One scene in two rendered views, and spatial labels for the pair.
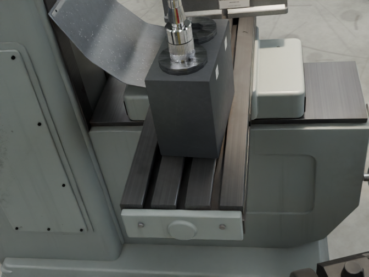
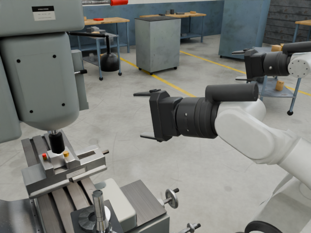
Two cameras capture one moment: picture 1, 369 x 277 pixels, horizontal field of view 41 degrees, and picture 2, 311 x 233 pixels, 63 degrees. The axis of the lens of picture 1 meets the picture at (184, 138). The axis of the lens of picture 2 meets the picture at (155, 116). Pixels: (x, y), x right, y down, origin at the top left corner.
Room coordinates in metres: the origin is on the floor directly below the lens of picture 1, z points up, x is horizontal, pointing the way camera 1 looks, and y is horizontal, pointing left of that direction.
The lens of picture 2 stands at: (0.40, 0.19, 1.75)
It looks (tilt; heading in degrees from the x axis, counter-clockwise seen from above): 28 degrees down; 314
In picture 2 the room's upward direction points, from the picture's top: straight up
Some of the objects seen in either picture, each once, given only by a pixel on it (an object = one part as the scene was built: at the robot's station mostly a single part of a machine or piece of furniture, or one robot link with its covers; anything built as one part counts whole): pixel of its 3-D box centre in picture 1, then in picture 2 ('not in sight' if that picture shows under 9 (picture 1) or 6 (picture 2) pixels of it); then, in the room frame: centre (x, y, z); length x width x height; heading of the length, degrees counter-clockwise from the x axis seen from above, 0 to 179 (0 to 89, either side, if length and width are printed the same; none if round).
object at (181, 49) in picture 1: (180, 43); not in sight; (0.78, -0.02, 1.19); 0.05 x 0.05 x 0.06
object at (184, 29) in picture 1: (178, 26); (102, 229); (0.78, -0.02, 1.22); 0.05 x 0.05 x 0.01
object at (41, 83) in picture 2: not in sight; (41, 80); (1.21, -0.12, 1.47); 0.21 x 0.19 x 0.32; 166
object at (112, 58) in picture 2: not in sight; (109, 60); (1.18, -0.37, 1.49); 0.07 x 0.07 x 0.06
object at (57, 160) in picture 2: not in sight; (56, 158); (1.34, -0.15, 1.07); 0.06 x 0.05 x 0.06; 169
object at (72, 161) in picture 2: not in sight; (69, 156); (1.33, -0.21, 1.05); 0.12 x 0.06 x 0.04; 169
